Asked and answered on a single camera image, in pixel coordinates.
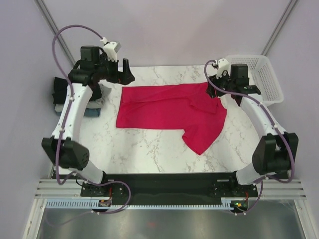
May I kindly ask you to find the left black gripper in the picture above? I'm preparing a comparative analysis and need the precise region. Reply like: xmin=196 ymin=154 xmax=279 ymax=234
xmin=94 ymin=55 xmax=134 ymax=86

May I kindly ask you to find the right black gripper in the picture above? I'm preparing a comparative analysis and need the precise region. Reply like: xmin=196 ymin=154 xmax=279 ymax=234
xmin=205 ymin=70 xmax=235 ymax=99

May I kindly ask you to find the red t shirt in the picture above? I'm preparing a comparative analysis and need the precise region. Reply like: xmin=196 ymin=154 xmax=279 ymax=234
xmin=116 ymin=83 xmax=227 ymax=155

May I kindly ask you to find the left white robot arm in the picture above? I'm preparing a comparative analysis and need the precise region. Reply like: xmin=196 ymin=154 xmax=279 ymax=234
xmin=41 ymin=41 xmax=135 ymax=196

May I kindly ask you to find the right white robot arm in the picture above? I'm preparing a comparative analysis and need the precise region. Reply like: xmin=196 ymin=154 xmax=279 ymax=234
xmin=204 ymin=58 xmax=299 ymax=196

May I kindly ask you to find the folded blue t shirt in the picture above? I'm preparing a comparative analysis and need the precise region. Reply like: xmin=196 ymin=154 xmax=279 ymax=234
xmin=84 ymin=108 xmax=101 ymax=118

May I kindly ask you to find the white plastic basket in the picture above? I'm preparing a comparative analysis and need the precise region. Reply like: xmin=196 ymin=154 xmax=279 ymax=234
xmin=226 ymin=55 xmax=284 ymax=106

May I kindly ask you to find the folded black t shirt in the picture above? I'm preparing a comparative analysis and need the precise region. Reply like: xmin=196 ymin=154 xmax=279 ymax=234
xmin=52 ymin=77 xmax=102 ymax=104

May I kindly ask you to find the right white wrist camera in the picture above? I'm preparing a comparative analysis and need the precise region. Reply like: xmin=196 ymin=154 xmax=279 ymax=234
xmin=212 ymin=58 xmax=230 ymax=79

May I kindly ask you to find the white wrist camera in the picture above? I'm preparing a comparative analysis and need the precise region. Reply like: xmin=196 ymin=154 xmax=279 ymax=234
xmin=100 ymin=37 xmax=121 ymax=62
xmin=212 ymin=58 xmax=230 ymax=79

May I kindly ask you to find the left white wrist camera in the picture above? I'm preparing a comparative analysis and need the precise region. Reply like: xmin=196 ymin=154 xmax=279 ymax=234
xmin=100 ymin=37 xmax=121 ymax=62

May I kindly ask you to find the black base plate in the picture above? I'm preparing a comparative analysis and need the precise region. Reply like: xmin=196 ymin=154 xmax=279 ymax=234
xmin=81 ymin=172 xmax=258 ymax=205

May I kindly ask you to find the left aluminium frame post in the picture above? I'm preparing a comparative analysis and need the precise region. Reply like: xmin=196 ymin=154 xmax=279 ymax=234
xmin=34 ymin=0 xmax=75 ymax=73

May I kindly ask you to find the aluminium frame post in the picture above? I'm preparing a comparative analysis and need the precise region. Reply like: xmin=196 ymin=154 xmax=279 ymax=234
xmin=261 ymin=0 xmax=299 ymax=56
xmin=34 ymin=0 xmax=75 ymax=73

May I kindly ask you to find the right aluminium frame post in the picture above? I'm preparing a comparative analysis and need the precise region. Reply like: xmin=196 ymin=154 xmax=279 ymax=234
xmin=261 ymin=0 xmax=299 ymax=56

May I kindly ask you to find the aluminium rail profile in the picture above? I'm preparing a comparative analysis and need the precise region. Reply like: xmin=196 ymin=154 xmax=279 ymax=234
xmin=34 ymin=178 xmax=84 ymax=199

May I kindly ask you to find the white slotted cable duct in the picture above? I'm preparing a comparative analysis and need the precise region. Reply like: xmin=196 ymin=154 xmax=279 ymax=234
xmin=45 ymin=199 xmax=233 ymax=210

